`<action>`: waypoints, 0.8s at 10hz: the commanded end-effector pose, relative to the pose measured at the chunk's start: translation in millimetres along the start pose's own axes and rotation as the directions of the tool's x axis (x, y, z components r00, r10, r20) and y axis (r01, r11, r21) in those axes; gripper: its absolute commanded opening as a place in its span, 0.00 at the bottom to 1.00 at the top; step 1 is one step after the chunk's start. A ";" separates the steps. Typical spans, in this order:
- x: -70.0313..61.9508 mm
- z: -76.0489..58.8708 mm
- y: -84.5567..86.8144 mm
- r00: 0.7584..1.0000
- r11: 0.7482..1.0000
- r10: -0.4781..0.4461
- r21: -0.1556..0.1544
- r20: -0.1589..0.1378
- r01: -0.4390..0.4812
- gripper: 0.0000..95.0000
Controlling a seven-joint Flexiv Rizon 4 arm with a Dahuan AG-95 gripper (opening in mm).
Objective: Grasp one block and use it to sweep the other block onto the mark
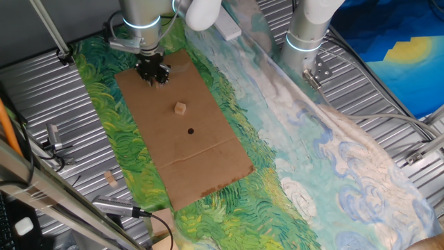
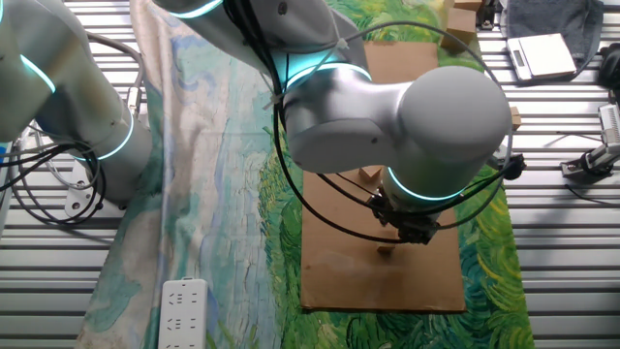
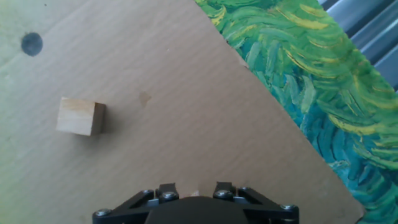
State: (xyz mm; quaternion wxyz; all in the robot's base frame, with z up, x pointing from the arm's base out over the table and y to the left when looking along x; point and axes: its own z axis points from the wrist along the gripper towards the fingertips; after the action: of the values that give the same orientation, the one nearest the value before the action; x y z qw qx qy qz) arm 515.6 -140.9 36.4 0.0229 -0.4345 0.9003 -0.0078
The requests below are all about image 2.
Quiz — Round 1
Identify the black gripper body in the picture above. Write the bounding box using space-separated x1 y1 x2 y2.
371 191 442 245

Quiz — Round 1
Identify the light wooden cube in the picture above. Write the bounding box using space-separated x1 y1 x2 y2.
358 165 384 183
375 232 397 257

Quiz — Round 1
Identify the brown cardboard sheet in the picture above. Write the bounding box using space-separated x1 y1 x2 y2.
299 41 467 314

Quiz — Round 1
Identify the painted landscape cloth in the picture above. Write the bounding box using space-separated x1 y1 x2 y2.
75 0 537 349

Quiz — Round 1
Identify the white kitchen scale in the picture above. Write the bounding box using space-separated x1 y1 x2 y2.
506 32 578 82

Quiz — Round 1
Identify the white power strip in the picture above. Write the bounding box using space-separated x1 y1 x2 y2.
158 277 209 349

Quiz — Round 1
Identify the grey towel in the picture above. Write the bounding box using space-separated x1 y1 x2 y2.
498 0 605 81

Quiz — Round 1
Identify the black rounded device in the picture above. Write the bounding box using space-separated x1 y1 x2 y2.
598 43 620 91

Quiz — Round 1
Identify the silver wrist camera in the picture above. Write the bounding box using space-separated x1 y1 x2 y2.
488 144 528 181

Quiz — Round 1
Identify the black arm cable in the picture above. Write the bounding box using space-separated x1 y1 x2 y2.
222 0 527 243

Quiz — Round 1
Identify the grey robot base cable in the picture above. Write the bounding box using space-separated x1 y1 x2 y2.
84 31 146 120

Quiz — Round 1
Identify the black base cable bundle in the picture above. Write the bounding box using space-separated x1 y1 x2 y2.
0 138 109 227

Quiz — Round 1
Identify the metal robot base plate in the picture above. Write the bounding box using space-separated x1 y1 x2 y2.
64 159 128 219

